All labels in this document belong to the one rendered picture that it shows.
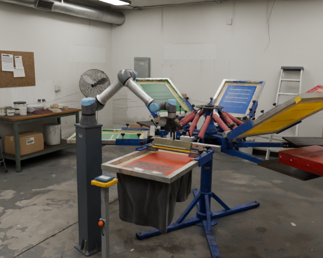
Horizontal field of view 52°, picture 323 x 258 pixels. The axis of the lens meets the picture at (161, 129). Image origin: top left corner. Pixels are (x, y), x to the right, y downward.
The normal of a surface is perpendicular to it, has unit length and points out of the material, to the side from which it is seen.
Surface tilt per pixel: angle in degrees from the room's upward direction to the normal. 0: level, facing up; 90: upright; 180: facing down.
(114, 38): 90
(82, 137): 90
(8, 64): 86
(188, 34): 90
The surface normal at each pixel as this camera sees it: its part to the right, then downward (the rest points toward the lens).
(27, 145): 0.89, 0.11
